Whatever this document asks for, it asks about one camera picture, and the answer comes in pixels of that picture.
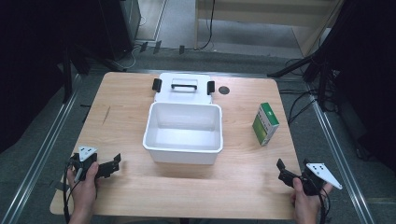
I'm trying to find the black floor cables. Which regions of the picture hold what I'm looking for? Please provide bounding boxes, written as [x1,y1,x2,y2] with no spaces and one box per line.
[278,57,339,126]

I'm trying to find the green and white carton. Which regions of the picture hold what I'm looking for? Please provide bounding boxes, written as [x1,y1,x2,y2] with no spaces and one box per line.
[251,102,280,147]

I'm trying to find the dark curtain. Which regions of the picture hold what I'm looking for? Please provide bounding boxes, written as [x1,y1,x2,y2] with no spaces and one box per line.
[0,0,104,154]
[317,0,396,172]

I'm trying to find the black hanging cable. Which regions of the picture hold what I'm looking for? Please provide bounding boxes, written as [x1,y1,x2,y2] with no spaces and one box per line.
[194,0,217,51]

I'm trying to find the person's right hand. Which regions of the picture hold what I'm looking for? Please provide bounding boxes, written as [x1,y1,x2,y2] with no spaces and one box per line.
[290,176,334,224]

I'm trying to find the white lid with black handle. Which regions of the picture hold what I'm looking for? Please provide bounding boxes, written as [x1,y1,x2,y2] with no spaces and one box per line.
[151,72,217,105]

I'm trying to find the black tripod stand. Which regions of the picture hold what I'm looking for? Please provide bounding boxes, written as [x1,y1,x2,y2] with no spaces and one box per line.
[266,46,340,112]

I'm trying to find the person's left hand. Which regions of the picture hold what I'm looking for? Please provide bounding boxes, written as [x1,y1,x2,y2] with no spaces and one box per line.
[66,161,101,217]

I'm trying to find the white floor cable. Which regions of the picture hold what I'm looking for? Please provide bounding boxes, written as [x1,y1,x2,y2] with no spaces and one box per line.
[122,14,148,70]

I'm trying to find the white plastic storage box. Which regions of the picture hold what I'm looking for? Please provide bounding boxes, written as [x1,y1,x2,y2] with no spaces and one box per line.
[142,101,224,166]

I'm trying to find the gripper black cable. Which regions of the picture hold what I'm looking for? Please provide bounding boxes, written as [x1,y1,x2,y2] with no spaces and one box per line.
[63,160,76,224]
[317,186,332,224]

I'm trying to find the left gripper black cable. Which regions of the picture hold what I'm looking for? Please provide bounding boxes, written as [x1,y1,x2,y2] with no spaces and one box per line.
[63,160,76,224]

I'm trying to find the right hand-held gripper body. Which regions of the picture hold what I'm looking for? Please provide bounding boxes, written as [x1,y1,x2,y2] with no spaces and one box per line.
[292,158,344,197]

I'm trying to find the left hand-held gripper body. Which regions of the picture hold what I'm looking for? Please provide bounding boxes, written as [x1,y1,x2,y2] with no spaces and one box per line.
[69,145,114,183]

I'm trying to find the metal floor rail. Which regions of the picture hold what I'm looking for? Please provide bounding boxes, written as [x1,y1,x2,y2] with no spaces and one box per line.
[311,98,376,224]
[0,90,79,224]

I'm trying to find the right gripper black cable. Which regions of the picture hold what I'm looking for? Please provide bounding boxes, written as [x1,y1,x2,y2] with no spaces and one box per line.
[317,186,332,224]

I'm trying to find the black metal stand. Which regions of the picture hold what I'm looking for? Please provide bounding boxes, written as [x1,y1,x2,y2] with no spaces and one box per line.
[61,46,94,105]

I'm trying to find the black cabinet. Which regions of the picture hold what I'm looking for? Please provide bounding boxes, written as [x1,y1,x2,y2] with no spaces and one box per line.
[98,0,142,62]

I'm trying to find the light wooden platform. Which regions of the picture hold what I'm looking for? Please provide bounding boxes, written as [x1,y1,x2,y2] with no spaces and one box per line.
[193,0,345,58]

